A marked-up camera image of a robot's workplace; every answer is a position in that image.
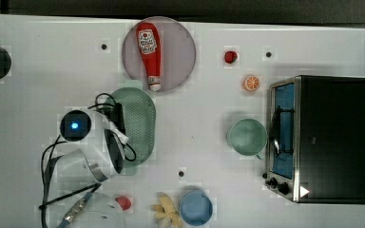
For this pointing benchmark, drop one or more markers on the green plastic strainer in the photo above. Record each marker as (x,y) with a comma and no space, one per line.
(140,117)

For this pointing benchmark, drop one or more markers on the grey oval plate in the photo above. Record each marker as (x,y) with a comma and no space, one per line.
(178,53)

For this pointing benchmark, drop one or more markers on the green mug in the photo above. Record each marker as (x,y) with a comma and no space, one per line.
(248,137)

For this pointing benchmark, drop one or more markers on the red strawberry toy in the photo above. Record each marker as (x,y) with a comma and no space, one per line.
(230,56)

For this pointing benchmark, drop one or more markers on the orange slice toy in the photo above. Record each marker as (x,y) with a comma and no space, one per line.
(251,83)

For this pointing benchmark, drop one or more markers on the red ketchup bottle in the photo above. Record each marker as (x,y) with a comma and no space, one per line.
(149,45)

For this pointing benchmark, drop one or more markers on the blue bowl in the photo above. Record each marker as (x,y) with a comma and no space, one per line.
(196,208)

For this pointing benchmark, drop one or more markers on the peeled banana toy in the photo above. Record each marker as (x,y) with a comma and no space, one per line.
(166,213)

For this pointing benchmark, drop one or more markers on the small red toy fruit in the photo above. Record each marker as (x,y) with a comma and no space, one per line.
(124,202)

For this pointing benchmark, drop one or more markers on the black toaster oven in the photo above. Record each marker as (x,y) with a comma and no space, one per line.
(316,139)

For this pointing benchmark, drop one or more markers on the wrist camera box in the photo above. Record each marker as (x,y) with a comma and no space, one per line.
(116,115)

